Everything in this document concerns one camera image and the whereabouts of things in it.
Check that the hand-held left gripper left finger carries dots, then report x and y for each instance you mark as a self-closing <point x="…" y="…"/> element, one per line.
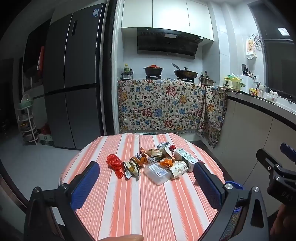
<point x="84" y="183"/>

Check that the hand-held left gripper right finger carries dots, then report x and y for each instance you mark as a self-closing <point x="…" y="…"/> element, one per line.
<point x="207" y="185"/>

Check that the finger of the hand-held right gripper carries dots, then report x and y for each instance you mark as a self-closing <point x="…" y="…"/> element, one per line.
<point x="288" y="149"/>
<point x="266" y="160"/>

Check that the blue plastic mesh basket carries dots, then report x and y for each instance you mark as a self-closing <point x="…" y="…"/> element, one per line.
<point x="235" y="184"/>

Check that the floral paper box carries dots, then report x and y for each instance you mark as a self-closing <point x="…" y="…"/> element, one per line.
<point x="179" y="169"/>

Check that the green white milk carton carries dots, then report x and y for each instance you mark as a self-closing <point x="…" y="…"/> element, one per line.
<point x="185" y="157"/>

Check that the crushed red can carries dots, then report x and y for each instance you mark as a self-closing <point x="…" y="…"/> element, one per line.
<point x="164" y="146"/>

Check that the person's right hand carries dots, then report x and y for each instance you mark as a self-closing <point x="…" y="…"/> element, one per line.
<point x="281" y="222"/>

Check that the person's left hand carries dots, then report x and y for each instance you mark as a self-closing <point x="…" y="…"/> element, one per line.
<point x="120" y="237"/>

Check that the red plastic wrapper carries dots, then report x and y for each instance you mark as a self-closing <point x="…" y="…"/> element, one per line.
<point x="114" y="164"/>

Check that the kitchen counter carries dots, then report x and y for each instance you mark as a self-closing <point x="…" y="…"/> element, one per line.
<point x="254" y="120"/>

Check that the orange crumpled wrapper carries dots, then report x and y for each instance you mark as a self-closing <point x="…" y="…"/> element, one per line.
<point x="166" y="163"/>

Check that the patterned floor mat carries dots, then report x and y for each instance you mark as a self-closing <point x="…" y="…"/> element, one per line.
<point x="232" y="226"/>

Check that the crumpled gold white wrapper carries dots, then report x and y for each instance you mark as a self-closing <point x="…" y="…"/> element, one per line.
<point x="131" y="170"/>

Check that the clear plastic container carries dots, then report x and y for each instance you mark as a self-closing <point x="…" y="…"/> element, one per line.
<point x="157" y="173"/>

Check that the cardboard box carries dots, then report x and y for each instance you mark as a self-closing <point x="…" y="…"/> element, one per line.
<point x="46" y="139"/>

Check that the orange white striped tablecloth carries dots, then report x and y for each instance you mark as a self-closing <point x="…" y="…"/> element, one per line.
<point x="138" y="208"/>

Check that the crumpled snack wrappers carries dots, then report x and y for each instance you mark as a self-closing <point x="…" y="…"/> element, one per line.
<point x="151" y="159"/>

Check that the red bag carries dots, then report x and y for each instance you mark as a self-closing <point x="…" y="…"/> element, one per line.
<point x="45" y="129"/>

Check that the small yellow box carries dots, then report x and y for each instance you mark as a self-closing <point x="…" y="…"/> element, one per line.
<point x="253" y="92"/>

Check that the small printed cloth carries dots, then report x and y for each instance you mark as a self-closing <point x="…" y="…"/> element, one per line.
<point x="212" y="115"/>

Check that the white knife holder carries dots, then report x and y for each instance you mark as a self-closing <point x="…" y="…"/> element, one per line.
<point x="246" y="81"/>

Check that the yellow green container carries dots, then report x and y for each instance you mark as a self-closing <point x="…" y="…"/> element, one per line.
<point x="231" y="82"/>

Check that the kitchen window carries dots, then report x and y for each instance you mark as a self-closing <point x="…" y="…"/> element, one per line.
<point x="277" y="64"/>

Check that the white tiered storage rack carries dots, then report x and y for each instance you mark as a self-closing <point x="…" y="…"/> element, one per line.
<point x="23" y="107"/>

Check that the steel pot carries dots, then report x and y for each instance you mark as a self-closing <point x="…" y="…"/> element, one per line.
<point x="207" y="81"/>

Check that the large printed cloth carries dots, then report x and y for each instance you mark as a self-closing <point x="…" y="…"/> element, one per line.
<point x="150" y="104"/>

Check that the grey refrigerator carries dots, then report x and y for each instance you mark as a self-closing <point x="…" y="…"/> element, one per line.
<point x="76" y="81"/>

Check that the black wok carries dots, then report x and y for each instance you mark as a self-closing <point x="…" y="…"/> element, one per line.
<point x="186" y="74"/>

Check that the black spice rack with bottles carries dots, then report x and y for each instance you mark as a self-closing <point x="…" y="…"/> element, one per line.
<point x="126" y="75"/>

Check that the gas stove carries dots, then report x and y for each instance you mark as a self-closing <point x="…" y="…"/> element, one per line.
<point x="153" y="77"/>

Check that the black spatula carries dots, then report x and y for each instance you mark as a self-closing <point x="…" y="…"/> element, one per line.
<point x="176" y="66"/>

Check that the black clay pot red lid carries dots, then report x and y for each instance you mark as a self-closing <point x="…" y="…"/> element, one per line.
<point x="152" y="70"/>

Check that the red hanging cloth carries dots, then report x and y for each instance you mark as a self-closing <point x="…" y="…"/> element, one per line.
<point x="41" y="58"/>

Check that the black range hood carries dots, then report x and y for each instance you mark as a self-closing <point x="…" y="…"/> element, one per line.
<point x="166" y="44"/>

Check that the white upper kitchen cabinets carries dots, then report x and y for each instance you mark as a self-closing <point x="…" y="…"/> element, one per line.
<point x="161" y="14"/>

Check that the hanging wall bag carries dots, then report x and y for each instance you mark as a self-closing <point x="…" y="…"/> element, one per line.
<point x="251" y="49"/>

